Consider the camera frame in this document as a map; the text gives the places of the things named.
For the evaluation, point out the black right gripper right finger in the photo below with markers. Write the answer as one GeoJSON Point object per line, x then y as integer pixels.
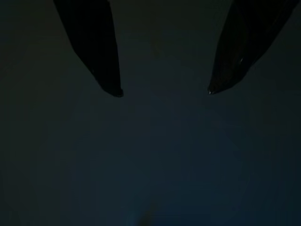
{"type": "Point", "coordinates": [242, 47]}

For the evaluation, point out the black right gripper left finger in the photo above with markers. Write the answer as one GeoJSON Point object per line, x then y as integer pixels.
{"type": "Point", "coordinates": [94, 42]}

